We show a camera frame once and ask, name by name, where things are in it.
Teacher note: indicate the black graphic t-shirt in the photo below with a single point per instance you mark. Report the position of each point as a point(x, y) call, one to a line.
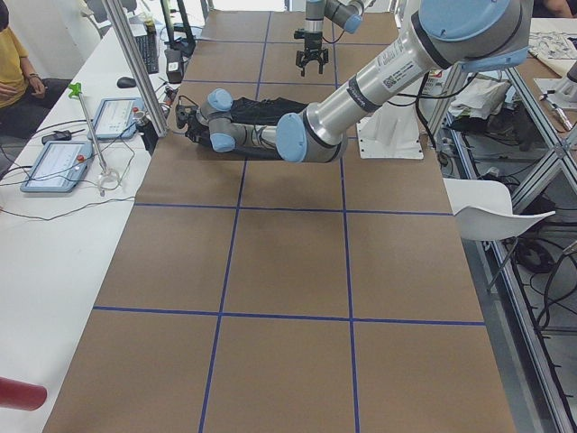
point(254, 116)

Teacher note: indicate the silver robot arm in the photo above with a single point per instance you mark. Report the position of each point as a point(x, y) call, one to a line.
point(347, 15)
point(479, 35)

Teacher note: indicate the person in yellow shirt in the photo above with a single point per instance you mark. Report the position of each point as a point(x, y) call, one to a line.
point(26, 97)

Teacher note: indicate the black computer mouse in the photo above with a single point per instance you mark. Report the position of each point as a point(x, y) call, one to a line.
point(126, 82)

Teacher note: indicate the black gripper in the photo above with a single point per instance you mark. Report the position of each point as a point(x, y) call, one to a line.
point(311, 42)
point(195, 127)

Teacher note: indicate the aluminium frame post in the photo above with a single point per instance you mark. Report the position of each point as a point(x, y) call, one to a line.
point(123, 31)

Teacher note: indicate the far teach pendant tablet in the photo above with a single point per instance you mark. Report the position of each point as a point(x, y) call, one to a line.
point(114, 118)

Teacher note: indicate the near teach pendant tablet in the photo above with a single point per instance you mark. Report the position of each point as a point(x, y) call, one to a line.
point(60, 166)

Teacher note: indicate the black water bottle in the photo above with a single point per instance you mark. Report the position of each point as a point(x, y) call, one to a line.
point(146, 129)

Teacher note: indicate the teach pendant tablet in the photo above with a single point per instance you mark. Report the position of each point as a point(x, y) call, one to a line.
point(114, 118)
point(60, 166)

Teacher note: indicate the red cylinder bottle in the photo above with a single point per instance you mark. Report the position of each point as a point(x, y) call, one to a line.
point(21, 395)

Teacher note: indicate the black keyboard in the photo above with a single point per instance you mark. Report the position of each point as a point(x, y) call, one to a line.
point(147, 46)

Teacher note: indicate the white plastic chair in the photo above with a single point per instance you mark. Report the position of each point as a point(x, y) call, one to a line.
point(483, 210)

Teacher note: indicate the metal stand green top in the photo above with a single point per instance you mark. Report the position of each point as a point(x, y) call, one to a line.
point(107, 174)

